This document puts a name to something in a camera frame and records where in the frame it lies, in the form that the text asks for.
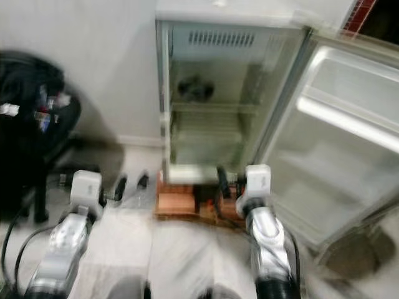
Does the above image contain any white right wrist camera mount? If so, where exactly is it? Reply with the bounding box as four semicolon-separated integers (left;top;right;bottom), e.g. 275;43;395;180
245;164;272;199

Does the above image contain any grey right robot leg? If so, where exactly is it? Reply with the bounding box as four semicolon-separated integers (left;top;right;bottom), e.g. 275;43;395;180
199;287;244;299

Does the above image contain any white fridge door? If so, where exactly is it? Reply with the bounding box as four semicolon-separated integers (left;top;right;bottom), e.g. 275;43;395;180
252;34;399;250

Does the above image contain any dark lump inside fridge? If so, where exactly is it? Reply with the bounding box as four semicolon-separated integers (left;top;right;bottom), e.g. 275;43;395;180
178;76;216;102

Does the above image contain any short black left arm cable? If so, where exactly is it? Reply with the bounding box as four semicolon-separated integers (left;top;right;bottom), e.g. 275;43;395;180
17;223;57;295

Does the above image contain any black bag with tags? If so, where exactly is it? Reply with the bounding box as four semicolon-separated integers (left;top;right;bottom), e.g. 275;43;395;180
0;51;82;222

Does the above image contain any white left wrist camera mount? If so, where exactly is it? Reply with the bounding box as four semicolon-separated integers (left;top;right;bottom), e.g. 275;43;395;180
70;170;103;210

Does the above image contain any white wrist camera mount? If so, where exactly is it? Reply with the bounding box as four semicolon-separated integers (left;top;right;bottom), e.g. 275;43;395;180
70;170;103;210
245;164;272;199

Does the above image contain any grey left robot leg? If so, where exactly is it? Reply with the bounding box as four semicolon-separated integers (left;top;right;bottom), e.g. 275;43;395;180
109;277;150;299

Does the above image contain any white small fridge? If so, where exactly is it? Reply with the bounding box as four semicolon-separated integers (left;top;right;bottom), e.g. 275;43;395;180
155;0;315;185

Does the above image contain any orange brick fridge base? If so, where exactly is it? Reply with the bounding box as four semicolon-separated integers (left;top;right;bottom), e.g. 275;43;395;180
155;168;250;228

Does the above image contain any long black left arm cable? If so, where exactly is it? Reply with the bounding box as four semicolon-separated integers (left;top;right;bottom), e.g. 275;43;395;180
3;179;66;297

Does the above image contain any grey robot leg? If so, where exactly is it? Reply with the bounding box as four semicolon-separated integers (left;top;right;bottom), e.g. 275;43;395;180
199;287;244;299
109;277;150;299

